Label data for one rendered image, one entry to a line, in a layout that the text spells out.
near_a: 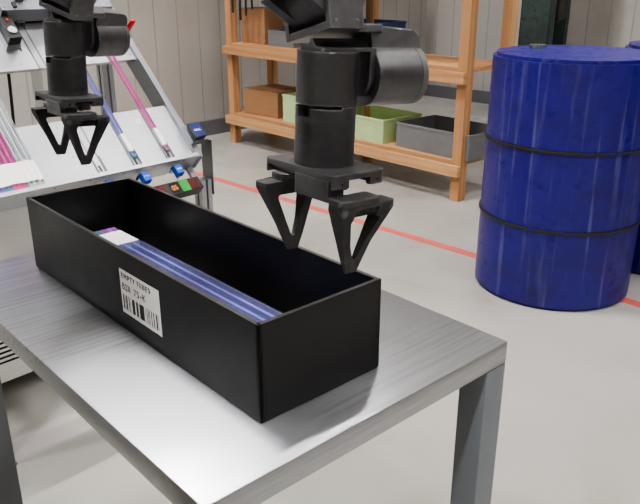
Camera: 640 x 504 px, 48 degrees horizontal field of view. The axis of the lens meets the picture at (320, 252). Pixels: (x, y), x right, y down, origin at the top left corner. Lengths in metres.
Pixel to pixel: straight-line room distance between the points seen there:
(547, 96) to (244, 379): 2.13
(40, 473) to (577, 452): 1.44
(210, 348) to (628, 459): 1.59
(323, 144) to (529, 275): 2.30
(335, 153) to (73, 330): 0.46
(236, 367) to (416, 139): 3.72
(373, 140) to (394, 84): 3.92
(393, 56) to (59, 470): 1.64
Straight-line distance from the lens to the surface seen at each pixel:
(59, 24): 1.14
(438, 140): 4.30
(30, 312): 1.06
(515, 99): 2.81
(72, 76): 1.15
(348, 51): 0.68
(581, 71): 2.72
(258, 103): 5.51
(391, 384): 0.82
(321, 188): 0.66
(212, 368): 0.80
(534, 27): 6.01
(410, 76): 0.71
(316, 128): 0.67
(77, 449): 2.18
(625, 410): 2.41
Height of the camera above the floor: 1.23
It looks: 21 degrees down
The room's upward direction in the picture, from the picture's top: straight up
